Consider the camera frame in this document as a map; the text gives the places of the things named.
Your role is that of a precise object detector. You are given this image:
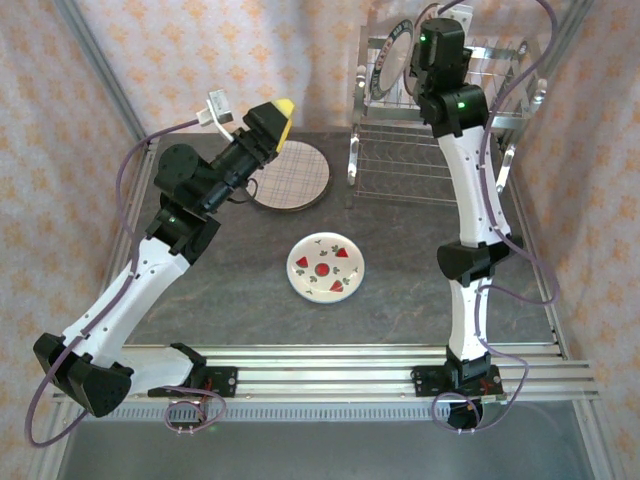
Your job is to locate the blue grid cream plate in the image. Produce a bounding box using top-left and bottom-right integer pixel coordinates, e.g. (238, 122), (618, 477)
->
(252, 141), (331, 210)

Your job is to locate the watermelon print white plate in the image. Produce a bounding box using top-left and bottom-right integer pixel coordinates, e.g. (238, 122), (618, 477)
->
(285, 230), (366, 306)

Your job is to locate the chrome metal dish rack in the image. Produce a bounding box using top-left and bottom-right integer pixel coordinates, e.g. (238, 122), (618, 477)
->
(344, 7), (549, 209)

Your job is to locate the grey metal panel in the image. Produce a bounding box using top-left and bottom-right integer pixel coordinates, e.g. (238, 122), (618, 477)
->
(47, 419), (609, 480)

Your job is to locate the aluminium table side rail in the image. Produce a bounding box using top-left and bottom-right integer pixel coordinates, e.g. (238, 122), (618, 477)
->
(79, 139), (161, 361)
(509, 194), (571, 359)

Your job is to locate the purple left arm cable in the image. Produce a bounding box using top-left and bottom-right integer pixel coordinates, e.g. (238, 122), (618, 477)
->
(24, 107), (226, 449)

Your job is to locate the aluminium frame post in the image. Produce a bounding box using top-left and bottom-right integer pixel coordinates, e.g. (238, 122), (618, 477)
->
(52, 0), (154, 149)
(539, 0), (599, 81)

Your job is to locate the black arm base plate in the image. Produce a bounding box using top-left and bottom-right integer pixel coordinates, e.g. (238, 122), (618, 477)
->
(412, 364), (504, 401)
(147, 366), (239, 400)

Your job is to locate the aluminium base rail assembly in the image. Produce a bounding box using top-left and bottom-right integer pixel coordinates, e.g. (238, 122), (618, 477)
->
(52, 342), (601, 404)

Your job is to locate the slotted grey cable duct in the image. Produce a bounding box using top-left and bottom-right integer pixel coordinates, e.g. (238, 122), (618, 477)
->
(74, 402), (586, 425)

